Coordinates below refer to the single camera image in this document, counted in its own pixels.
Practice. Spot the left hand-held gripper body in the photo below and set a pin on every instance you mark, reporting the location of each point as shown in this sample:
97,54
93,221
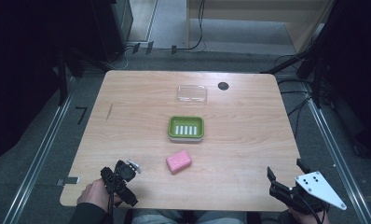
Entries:
124,174

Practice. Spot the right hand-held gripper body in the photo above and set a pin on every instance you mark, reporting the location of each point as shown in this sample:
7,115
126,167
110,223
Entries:
317,186

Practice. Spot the pink soap bar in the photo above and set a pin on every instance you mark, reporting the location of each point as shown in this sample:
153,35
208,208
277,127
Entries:
178,161

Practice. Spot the green soap dish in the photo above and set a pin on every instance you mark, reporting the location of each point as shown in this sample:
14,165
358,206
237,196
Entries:
185,129

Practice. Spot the clear plastic lid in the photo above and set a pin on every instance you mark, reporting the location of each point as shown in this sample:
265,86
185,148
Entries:
192,94

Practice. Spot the person's left hand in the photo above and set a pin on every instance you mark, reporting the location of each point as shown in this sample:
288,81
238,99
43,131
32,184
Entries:
93,193

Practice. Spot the person's right hand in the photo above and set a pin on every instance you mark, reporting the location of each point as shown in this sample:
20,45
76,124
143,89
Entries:
301,218

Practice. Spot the silver table clamp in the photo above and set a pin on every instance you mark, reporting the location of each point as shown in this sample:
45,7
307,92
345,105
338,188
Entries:
69,180

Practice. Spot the person's legs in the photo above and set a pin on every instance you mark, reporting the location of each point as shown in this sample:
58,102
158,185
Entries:
189,217

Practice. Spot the black round table grommet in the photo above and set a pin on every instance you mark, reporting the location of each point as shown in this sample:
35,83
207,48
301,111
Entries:
223,86

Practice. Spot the black metal stand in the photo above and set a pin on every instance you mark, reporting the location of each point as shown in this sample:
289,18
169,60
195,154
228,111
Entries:
61,77

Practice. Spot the black tripod stand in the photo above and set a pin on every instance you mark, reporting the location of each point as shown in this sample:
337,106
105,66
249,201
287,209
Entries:
298,59

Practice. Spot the black power plug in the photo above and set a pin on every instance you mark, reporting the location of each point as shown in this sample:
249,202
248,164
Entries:
149,47
136,48
173,49

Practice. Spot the black cabinet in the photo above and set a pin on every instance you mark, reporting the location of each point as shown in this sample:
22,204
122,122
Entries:
112,25

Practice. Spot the metal floor rail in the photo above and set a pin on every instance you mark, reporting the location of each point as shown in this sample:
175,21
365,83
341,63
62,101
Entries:
336,155
40,149

